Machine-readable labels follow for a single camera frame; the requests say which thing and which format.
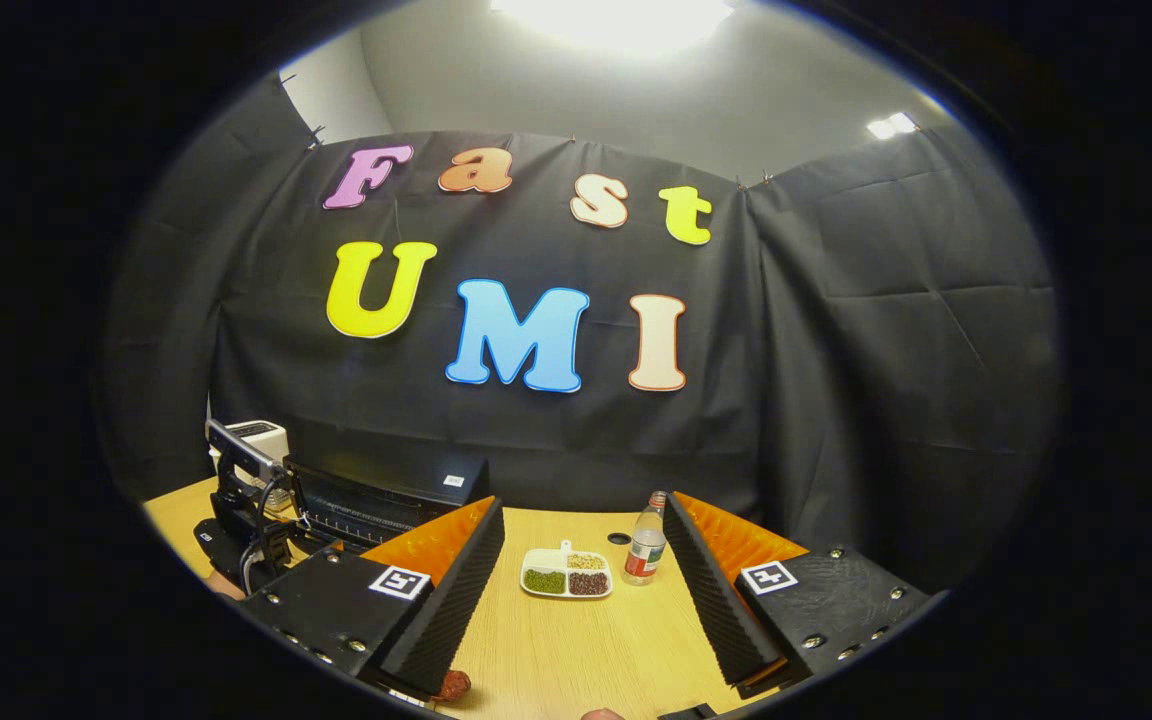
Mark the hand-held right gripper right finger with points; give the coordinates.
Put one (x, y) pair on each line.
(711, 600)

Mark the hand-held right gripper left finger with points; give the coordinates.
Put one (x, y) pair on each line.
(451, 610)

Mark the red meat slice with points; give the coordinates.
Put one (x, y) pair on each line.
(454, 685)

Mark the black electric oven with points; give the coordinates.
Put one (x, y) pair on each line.
(386, 485)

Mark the clear plastic water bottle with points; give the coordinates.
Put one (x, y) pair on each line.
(645, 550)

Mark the white divided dish of beans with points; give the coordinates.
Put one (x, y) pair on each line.
(551, 565)

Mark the black backdrop cloth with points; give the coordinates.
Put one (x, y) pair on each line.
(836, 400)

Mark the small ceiling light panel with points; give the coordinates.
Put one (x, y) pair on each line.
(893, 125)

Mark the large ceiling light panel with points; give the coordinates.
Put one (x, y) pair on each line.
(616, 20)

